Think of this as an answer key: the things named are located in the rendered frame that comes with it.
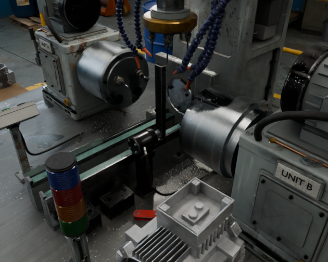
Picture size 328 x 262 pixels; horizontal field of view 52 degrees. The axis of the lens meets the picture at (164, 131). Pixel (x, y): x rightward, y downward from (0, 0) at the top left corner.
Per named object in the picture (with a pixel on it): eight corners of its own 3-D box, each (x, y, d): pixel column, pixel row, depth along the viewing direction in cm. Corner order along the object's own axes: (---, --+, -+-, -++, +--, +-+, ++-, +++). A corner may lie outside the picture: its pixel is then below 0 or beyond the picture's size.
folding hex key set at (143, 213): (161, 214, 108) (161, 210, 107) (160, 221, 105) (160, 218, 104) (134, 213, 108) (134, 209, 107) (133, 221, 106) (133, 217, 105)
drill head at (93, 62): (108, 76, 170) (103, 26, 156) (156, 101, 148) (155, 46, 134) (64, 91, 156) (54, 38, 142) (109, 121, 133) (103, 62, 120)
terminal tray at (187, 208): (192, 200, 75) (193, 175, 72) (232, 225, 69) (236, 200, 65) (155, 231, 68) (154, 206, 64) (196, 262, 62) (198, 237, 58)
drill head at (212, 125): (207, 128, 129) (212, 67, 116) (307, 180, 104) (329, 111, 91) (160, 154, 115) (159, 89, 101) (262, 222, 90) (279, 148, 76)
